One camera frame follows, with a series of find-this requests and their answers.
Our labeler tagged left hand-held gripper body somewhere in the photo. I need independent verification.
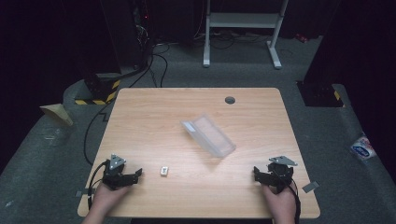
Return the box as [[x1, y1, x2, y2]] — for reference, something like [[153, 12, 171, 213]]
[[102, 153, 133, 191]]

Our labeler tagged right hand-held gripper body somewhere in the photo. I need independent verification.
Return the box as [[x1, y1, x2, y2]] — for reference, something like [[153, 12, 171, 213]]
[[262, 155, 299, 194]]

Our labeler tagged person's left hand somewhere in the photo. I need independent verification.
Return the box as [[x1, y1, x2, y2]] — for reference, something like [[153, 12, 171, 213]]
[[90, 181, 133, 218]]

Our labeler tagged person's right hand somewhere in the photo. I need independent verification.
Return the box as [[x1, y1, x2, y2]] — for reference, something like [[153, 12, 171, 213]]
[[261, 182, 297, 222]]

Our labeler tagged grey tape strip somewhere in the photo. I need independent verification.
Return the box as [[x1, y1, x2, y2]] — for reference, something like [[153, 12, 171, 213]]
[[302, 180, 320, 194], [75, 188, 96, 199]]

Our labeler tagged clear plastic box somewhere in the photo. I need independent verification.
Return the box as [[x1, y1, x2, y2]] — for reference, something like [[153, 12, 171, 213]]
[[180, 113, 237, 159]]

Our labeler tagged black yellow striped base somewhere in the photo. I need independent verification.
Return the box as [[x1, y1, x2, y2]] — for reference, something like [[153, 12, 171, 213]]
[[74, 73, 121, 106]]

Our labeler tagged beige cardboard piece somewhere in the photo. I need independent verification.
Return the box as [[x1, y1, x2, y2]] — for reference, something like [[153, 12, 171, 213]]
[[39, 103, 75, 127]]

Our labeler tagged white blue packet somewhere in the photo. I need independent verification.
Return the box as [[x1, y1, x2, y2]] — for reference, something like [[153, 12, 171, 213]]
[[349, 135, 377, 161]]

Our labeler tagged black stand base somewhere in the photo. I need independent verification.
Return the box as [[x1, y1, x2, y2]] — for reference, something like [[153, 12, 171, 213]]
[[296, 80, 346, 108]]

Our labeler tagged dark equipment rack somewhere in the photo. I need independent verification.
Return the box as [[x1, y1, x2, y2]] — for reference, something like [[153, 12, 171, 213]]
[[99, 0, 156, 71]]

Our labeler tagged white metal stand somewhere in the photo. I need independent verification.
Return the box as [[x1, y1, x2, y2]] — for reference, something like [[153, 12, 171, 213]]
[[202, 0, 290, 70]]

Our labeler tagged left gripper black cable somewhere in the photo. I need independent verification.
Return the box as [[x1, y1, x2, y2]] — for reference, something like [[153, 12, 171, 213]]
[[87, 160, 111, 211]]

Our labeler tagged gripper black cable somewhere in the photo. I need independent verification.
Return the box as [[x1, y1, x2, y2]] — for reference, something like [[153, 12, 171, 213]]
[[87, 160, 111, 211], [289, 182, 302, 224]]

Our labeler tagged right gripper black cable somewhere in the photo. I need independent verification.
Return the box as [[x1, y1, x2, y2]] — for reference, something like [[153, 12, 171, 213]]
[[289, 182, 302, 224]]

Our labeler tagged black floor cable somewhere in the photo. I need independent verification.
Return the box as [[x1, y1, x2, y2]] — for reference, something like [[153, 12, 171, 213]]
[[82, 43, 171, 166]]

